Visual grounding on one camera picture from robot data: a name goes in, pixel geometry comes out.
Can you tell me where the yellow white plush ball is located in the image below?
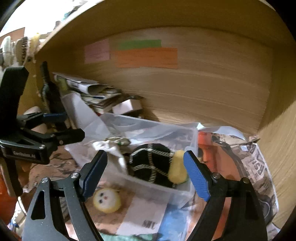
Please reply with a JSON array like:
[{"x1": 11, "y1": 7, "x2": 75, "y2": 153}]
[{"x1": 93, "y1": 188, "x2": 121, "y2": 213}]

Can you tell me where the yellow sponge piece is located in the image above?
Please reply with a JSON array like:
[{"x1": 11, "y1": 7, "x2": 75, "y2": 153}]
[{"x1": 168, "y1": 150, "x2": 188, "y2": 185}]

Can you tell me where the black white-striped soft ball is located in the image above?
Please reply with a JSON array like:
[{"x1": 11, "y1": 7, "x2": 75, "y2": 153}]
[{"x1": 128, "y1": 143, "x2": 175, "y2": 188}]

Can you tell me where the dark wine bottle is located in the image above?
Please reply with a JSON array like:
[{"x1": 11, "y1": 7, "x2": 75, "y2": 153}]
[{"x1": 40, "y1": 61, "x2": 70, "y2": 130}]

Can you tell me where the translucent white plastic lid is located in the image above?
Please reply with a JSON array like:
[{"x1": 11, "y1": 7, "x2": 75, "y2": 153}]
[{"x1": 61, "y1": 93, "x2": 111, "y2": 140}]

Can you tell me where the crumpled newspaper sheet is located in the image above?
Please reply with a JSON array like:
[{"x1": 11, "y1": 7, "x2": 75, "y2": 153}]
[{"x1": 197, "y1": 123, "x2": 280, "y2": 240}]

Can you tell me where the white crumpled cloth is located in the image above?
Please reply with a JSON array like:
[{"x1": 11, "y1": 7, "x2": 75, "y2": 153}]
[{"x1": 91, "y1": 137, "x2": 131, "y2": 175}]

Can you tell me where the vintage newspaper print mat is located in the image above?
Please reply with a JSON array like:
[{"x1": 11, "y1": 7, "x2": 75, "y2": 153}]
[{"x1": 18, "y1": 146, "x2": 135, "y2": 241}]

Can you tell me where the stack of papers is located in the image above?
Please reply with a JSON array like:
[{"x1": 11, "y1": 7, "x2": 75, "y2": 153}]
[{"x1": 80, "y1": 87, "x2": 122, "y2": 114}]

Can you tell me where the rolled newspaper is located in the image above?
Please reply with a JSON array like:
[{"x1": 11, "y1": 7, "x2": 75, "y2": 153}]
[{"x1": 53, "y1": 72, "x2": 109, "y2": 95}]

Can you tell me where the white small card box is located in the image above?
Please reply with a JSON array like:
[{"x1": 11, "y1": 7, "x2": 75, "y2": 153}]
[{"x1": 112, "y1": 99, "x2": 142, "y2": 115}]

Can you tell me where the clear plastic storage bin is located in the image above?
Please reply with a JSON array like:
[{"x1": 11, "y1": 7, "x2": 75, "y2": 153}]
[{"x1": 65, "y1": 113, "x2": 198, "y2": 208}]

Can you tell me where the pink paper note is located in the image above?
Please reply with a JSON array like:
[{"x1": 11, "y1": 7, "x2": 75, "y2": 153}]
[{"x1": 84, "y1": 39, "x2": 110, "y2": 64}]

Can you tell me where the green paper note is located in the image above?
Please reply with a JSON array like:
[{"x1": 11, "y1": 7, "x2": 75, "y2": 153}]
[{"x1": 117, "y1": 39, "x2": 162, "y2": 51}]

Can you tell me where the orange paper note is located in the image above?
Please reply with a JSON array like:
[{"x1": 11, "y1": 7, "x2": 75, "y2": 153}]
[{"x1": 111, "y1": 47, "x2": 178, "y2": 69}]

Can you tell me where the wooden shelf cabinet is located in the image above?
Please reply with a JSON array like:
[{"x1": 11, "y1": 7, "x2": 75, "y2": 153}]
[{"x1": 35, "y1": 1, "x2": 295, "y2": 226}]

